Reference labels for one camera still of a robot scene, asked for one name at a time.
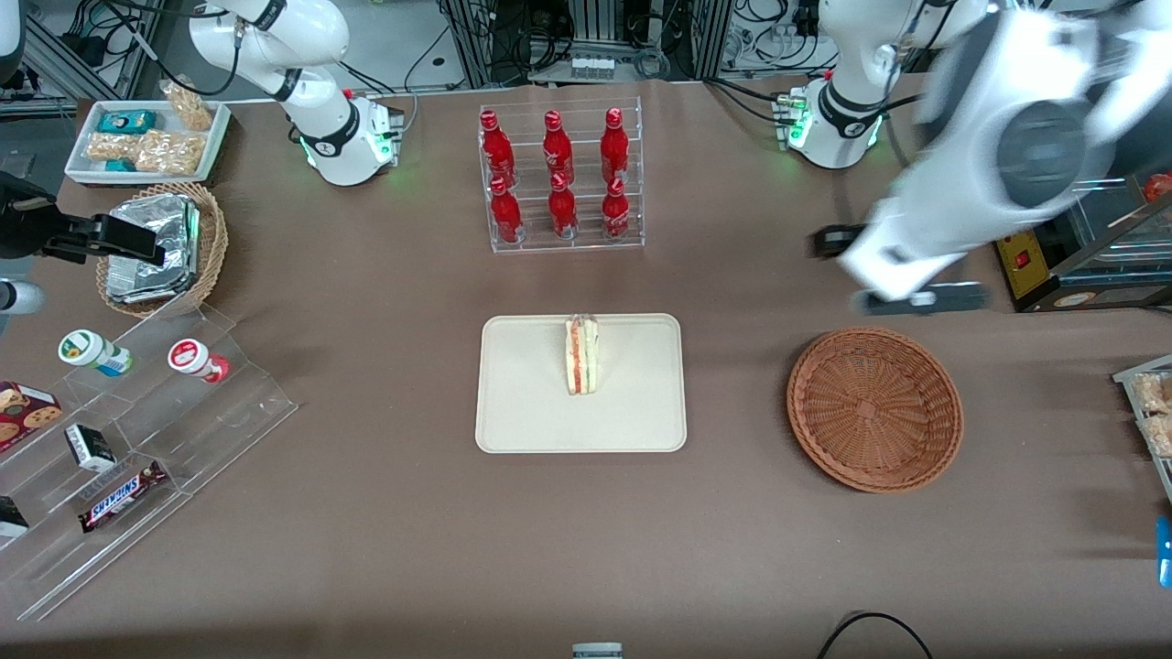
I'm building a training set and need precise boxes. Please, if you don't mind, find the clear acrylic bottle rack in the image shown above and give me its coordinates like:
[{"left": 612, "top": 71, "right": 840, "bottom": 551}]
[{"left": 476, "top": 95, "right": 646, "bottom": 256}]

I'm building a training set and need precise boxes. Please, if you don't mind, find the silver foil wrapped pack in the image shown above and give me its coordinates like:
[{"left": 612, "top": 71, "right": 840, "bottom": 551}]
[
  {"left": 105, "top": 240, "right": 201, "bottom": 306},
  {"left": 109, "top": 193, "right": 201, "bottom": 250}
]

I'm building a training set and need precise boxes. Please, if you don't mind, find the light tan wicker basket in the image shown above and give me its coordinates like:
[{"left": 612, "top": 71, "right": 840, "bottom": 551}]
[{"left": 95, "top": 180, "right": 230, "bottom": 320}]

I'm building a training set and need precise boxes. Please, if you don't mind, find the red cookie box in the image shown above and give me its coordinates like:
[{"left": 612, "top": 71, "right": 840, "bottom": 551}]
[{"left": 0, "top": 380, "right": 64, "bottom": 454}]

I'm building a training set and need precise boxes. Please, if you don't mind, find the green lid yogurt cup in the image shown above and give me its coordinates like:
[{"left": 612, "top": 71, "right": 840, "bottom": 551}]
[{"left": 58, "top": 329, "right": 134, "bottom": 379}]

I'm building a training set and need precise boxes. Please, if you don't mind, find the brown table cover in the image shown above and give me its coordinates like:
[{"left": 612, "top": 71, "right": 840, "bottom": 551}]
[{"left": 0, "top": 77, "right": 1172, "bottom": 659}]

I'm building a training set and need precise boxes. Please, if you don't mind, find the Snickers chocolate bar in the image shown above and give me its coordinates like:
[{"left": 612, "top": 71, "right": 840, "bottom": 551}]
[{"left": 77, "top": 459, "right": 169, "bottom": 535}]

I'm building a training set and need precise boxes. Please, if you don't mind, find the beige rectangular tray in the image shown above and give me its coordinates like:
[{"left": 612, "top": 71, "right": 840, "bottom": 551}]
[{"left": 474, "top": 313, "right": 689, "bottom": 455}]

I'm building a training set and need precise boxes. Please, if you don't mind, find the red cola bottle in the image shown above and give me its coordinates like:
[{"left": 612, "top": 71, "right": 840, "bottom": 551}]
[
  {"left": 542, "top": 109, "right": 576, "bottom": 186},
  {"left": 489, "top": 176, "right": 525, "bottom": 245},
  {"left": 480, "top": 109, "right": 517, "bottom": 189},
  {"left": 548, "top": 171, "right": 580, "bottom": 242},
  {"left": 600, "top": 107, "right": 631, "bottom": 186},
  {"left": 601, "top": 176, "right": 632, "bottom": 243}
]

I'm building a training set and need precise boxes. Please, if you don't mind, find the white rectangular snack tray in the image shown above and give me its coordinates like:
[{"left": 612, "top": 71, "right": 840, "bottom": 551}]
[{"left": 63, "top": 98, "right": 233, "bottom": 187}]

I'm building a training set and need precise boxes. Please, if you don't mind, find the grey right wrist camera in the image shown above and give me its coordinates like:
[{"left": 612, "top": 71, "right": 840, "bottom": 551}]
[{"left": 0, "top": 278, "right": 46, "bottom": 318}]

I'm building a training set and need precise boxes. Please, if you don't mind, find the grey metal snack tray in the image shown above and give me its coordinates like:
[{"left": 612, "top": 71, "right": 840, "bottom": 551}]
[{"left": 1112, "top": 354, "right": 1172, "bottom": 505}]

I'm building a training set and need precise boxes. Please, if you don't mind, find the triangular sandwich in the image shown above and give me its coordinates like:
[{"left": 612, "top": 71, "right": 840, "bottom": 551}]
[{"left": 564, "top": 313, "right": 601, "bottom": 397}]

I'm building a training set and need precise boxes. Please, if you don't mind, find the small black white carton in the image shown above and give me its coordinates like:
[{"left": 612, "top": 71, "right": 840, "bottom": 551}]
[{"left": 64, "top": 423, "right": 118, "bottom": 474}]

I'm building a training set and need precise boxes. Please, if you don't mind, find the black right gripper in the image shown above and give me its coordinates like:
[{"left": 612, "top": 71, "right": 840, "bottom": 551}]
[{"left": 0, "top": 172, "right": 168, "bottom": 268}]

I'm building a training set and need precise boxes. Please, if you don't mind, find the black cable loop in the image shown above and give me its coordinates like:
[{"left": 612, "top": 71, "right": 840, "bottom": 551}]
[{"left": 817, "top": 610, "right": 934, "bottom": 659}]

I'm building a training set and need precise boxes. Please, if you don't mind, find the black yellow equipment shelf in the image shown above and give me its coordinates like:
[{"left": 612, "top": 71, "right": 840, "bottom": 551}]
[{"left": 996, "top": 169, "right": 1172, "bottom": 315}]

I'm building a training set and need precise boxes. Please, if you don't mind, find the red lid yogurt cup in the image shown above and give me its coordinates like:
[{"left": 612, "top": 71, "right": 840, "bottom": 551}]
[{"left": 167, "top": 338, "right": 232, "bottom": 384}]

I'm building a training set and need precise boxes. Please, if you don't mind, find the clear acrylic stepped stand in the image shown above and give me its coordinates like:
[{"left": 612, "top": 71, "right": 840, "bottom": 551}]
[{"left": 0, "top": 301, "right": 299, "bottom": 624}]

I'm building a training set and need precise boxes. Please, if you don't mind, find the clear bag of puffed snacks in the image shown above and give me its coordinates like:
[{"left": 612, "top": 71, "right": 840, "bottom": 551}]
[
  {"left": 159, "top": 80, "right": 215, "bottom": 133},
  {"left": 86, "top": 132, "right": 144, "bottom": 165},
  {"left": 135, "top": 129, "right": 205, "bottom": 178}
]

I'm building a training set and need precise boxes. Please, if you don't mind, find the brown round wicker basket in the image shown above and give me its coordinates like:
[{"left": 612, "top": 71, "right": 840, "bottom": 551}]
[{"left": 786, "top": 326, "right": 965, "bottom": 495}]

